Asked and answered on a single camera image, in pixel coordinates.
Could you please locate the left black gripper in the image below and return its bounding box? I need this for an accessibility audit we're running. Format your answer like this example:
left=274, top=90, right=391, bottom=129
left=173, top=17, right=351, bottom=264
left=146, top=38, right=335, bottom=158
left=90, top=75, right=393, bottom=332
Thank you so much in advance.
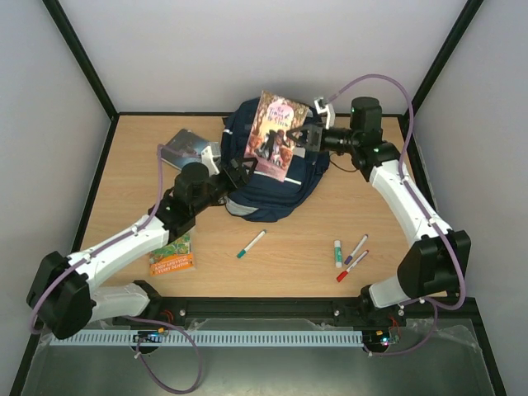
left=193, top=157, right=259, bottom=215

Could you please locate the pink Taming of Shrew book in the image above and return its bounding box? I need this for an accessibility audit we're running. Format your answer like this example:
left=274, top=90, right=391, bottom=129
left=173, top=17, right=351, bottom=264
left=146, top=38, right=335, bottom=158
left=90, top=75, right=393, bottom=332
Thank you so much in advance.
left=244, top=91, right=309, bottom=182

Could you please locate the navy blue student backpack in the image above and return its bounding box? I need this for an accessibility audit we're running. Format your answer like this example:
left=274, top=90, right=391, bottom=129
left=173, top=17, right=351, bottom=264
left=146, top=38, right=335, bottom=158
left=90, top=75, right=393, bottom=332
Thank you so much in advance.
left=220, top=98, right=330, bottom=223

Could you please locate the orange Treehouse book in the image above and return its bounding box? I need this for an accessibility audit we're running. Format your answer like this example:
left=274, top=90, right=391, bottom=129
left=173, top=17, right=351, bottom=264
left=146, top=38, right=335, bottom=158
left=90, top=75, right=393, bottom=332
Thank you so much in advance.
left=148, top=233, right=196, bottom=276

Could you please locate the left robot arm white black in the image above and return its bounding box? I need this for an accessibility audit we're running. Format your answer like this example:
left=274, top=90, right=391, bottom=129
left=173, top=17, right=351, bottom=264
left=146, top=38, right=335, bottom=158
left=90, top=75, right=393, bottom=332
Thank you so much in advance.
left=26, top=158, right=257, bottom=339

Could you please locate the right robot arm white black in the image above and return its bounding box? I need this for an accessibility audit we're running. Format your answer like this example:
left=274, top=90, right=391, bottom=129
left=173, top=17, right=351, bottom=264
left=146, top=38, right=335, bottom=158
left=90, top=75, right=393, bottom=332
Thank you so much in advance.
left=286, top=97, right=471, bottom=323

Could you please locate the dark blue hardcover book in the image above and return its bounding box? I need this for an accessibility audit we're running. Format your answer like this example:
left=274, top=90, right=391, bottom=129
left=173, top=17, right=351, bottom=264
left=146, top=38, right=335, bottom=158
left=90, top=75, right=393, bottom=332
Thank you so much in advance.
left=161, top=129, right=211, bottom=170

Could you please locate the teal capped white marker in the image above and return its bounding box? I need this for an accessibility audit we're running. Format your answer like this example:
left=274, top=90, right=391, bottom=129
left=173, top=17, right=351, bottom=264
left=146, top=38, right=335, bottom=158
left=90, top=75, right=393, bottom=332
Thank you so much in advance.
left=237, top=229, right=267, bottom=259

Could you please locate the white glue stick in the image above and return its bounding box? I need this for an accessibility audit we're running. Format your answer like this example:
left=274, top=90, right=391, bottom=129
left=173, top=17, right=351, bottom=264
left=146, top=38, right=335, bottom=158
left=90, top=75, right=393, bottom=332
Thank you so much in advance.
left=333, top=240, right=343, bottom=268

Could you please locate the purple capped white marker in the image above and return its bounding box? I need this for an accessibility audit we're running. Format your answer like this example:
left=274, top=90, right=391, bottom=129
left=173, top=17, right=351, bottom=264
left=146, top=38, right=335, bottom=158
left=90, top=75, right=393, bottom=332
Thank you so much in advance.
left=343, top=234, right=369, bottom=266

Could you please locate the red capped white marker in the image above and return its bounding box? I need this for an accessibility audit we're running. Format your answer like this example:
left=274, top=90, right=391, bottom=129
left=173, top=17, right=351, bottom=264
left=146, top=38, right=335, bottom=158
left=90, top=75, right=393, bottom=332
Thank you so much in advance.
left=336, top=250, right=369, bottom=282

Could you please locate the thin black gripper wire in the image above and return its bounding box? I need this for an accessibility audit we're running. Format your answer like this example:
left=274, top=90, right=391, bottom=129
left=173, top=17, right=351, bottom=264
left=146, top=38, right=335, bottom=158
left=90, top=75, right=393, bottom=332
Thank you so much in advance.
left=328, top=152, right=360, bottom=172

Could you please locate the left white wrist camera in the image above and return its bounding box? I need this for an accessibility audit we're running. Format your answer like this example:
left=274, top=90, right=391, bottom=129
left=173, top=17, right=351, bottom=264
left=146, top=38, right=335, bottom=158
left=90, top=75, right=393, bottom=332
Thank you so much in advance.
left=200, top=142, right=221, bottom=176

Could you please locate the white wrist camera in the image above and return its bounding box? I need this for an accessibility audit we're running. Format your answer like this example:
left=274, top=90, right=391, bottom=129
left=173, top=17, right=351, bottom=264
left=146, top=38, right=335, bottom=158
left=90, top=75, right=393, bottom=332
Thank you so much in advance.
left=200, top=142, right=221, bottom=176
left=314, top=97, right=336, bottom=130

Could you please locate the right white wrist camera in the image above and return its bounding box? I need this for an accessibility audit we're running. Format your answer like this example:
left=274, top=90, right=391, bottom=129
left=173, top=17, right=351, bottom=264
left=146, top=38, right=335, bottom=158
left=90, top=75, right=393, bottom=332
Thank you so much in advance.
left=314, top=97, right=336, bottom=130

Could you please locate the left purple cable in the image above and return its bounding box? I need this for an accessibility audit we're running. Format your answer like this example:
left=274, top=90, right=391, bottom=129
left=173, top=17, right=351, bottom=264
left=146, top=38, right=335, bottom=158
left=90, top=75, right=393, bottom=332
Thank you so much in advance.
left=29, top=144, right=204, bottom=393

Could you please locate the black enclosure frame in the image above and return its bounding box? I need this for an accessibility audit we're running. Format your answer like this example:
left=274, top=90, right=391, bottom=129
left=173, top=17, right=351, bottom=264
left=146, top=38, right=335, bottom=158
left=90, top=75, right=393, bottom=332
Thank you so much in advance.
left=10, top=0, right=506, bottom=395

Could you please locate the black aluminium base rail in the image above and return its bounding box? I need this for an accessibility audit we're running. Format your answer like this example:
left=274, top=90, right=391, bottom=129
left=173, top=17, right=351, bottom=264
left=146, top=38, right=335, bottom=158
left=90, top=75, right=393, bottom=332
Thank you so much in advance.
left=137, top=297, right=402, bottom=328

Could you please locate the light blue slotted cable duct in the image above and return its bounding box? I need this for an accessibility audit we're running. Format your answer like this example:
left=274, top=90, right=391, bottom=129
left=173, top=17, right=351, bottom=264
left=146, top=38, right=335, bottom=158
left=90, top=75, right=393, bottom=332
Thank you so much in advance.
left=49, top=330, right=364, bottom=347

